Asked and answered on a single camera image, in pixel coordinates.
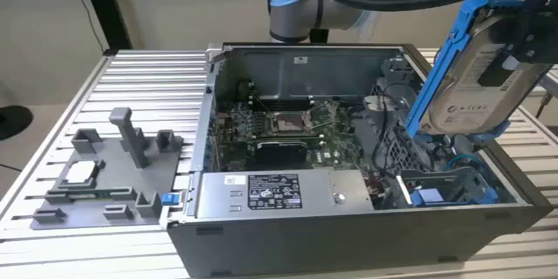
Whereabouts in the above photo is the black looped disk wire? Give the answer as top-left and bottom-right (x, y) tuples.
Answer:
(374, 83), (422, 175)

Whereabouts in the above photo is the blue disk wire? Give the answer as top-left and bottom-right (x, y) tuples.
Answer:
(444, 153), (484, 177)

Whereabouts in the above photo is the black round stand base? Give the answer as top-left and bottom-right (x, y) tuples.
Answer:
(0, 105), (34, 140)

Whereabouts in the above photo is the grey perforated disk bay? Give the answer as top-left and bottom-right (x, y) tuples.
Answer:
(352, 78), (437, 175)

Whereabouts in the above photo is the black graphics card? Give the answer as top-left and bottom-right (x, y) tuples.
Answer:
(254, 140), (309, 166)

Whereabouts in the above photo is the CPU socket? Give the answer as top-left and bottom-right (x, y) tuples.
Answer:
(272, 110), (318, 135)

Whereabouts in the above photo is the thin black wall cable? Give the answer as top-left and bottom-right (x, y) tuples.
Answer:
(67, 0), (109, 53)

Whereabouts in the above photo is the silver CPU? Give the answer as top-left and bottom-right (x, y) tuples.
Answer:
(65, 162), (99, 184)

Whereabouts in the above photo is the hard disk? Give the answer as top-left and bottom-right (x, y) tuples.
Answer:
(404, 0), (555, 145)

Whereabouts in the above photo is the silver power supply unit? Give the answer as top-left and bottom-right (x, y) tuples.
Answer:
(195, 170), (376, 220)

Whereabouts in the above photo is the dark grey PC case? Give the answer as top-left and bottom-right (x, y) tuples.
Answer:
(167, 42), (555, 275)

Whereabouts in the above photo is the green motherboard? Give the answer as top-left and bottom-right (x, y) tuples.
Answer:
(215, 95), (366, 172)

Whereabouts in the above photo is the black frame post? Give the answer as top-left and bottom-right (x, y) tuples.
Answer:
(77, 0), (135, 52)

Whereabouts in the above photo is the grey parts rack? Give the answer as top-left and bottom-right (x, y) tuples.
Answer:
(30, 107), (185, 231)

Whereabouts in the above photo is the green RAM stick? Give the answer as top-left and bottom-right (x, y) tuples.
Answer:
(65, 188), (118, 199)

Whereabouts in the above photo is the red wire bundle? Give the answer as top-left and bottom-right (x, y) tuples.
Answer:
(365, 176), (397, 199)

